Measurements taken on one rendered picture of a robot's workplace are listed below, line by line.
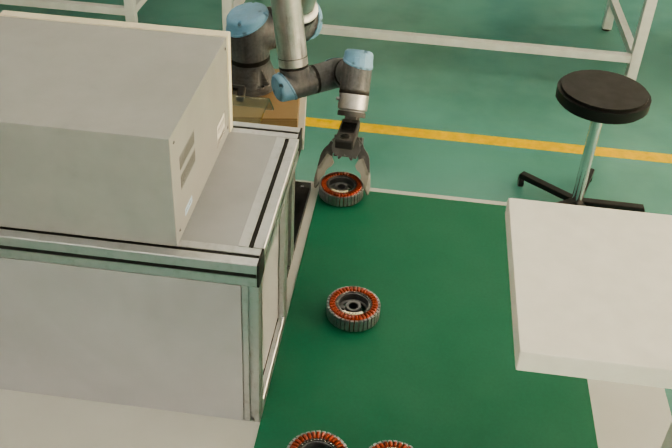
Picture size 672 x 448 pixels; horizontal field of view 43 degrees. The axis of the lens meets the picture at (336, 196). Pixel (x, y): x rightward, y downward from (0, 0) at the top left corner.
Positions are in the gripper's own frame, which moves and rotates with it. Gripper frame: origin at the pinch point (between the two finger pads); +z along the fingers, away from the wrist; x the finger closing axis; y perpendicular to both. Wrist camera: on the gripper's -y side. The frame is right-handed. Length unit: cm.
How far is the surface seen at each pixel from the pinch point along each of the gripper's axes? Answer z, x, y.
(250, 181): -5, 10, -62
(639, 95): -39, -93, 111
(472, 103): -32, -38, 213
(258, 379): 28, 3, -69
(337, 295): 18.6, -5.7, -36.8
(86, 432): 42, 32, -71
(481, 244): 7.2, -35.7, -9.8
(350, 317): 21.7, -9.4, -41.7
